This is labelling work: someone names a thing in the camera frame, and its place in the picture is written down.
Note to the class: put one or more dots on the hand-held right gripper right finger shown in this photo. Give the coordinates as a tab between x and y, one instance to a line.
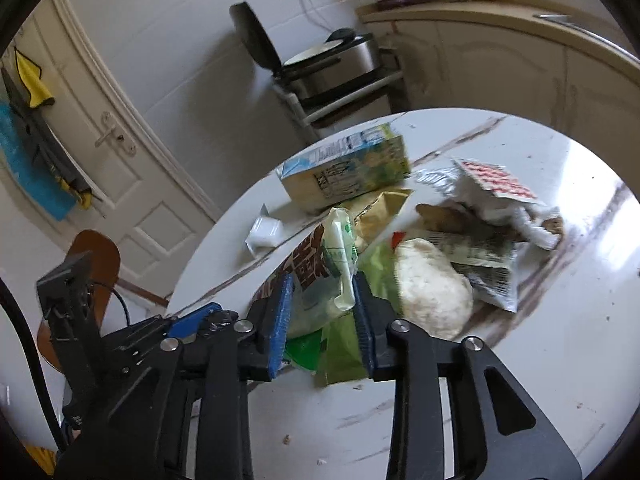
362	332

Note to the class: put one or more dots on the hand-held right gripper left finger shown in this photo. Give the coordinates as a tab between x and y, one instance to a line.
279	327

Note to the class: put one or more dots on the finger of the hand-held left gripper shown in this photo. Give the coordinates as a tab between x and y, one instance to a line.
197	319

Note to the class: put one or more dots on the white green plastic bag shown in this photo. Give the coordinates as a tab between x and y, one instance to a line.
336	245

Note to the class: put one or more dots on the black printed snack wrapper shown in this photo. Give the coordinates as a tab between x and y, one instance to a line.
487	270

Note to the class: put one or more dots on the green plastic wrapper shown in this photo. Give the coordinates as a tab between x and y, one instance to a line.
345	350

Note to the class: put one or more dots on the wooden chair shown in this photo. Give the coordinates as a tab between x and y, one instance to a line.
100	255

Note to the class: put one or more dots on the brown red snack bag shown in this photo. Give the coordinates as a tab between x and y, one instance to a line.
307	265

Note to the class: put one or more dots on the small white plastic cup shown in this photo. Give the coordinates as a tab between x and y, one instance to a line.
265	232

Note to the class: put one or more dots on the small red wrapper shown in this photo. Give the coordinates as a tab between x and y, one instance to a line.
397	239

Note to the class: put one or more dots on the yellow snack wrapper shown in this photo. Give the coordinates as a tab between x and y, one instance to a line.
382	210

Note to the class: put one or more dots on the white panel door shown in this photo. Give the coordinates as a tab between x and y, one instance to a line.
125	185

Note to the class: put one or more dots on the blue hanging cloth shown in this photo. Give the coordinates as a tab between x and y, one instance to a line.
30	175

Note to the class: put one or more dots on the large brown fried bread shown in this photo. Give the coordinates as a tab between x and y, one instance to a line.
445	217

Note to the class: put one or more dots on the blue green milk carton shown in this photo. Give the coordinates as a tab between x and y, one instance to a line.
350	175

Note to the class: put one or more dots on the silver foil wrapper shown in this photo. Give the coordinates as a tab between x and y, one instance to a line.
435	177

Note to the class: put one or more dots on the small brown fried bread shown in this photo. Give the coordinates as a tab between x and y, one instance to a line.
552	225

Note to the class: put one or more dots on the yellow hanging cloth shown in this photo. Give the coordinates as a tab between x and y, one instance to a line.
30	80

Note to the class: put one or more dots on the grey storage rack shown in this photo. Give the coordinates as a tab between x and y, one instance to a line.
345	100

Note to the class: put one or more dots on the steel rice cooker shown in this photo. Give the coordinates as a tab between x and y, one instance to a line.
345	57

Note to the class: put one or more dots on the cream kitchen cabinets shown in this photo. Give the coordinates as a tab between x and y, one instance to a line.
500	70

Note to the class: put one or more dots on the beige kitchen counter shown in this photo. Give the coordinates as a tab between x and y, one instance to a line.
475	12

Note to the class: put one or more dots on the steel sink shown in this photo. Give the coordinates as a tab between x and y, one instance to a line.
575	27

